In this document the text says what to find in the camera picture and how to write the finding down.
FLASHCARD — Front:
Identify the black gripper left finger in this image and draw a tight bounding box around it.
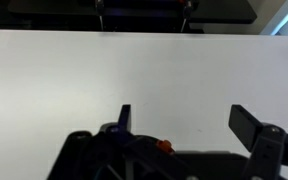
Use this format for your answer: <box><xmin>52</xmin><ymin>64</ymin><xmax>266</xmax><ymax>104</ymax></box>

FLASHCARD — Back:
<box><xmin>47</xmin><ymin>104</ymin><xmax>175</xmax><ymax>180</ymax></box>

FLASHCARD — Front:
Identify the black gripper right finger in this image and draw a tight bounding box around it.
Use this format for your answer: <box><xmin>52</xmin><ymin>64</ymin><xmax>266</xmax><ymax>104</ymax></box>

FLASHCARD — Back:
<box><xmin>228</xmin><ymin>104</ymin><xmax>288</xmax><ymax>180</ymax></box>

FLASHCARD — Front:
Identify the marker with red cap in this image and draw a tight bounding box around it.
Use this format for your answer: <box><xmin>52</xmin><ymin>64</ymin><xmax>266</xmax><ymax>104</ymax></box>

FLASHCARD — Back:
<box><xmin>156</xmin><ymin>139</ymin><xmax>176</xmax><ymax>155</ymax></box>

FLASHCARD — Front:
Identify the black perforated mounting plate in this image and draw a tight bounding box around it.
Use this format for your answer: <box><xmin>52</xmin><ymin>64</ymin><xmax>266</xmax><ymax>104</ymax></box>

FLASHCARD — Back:
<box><xmin>83</xmin><ymin>0</ymin><xmax>198</xmax><ymax>18</ymax></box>

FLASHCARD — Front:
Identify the black clamp with orange handle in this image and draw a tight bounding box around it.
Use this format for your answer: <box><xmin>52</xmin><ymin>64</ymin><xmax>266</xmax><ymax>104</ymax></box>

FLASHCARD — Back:
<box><xmin>180</xmin><ymin>0</ymin><xmax>194</xmax><ymax>33</ymax></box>
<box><xmin>95</xmin><ymin>0</ymin><xmax>105</xmax><ymax>32</ymax></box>

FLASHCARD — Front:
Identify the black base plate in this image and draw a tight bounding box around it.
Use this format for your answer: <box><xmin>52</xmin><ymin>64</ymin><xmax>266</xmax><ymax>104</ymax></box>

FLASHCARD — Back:
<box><xmin>7</xmin><ymin>0</ymin><xmax>258</xmax><ymax>34</ymax></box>

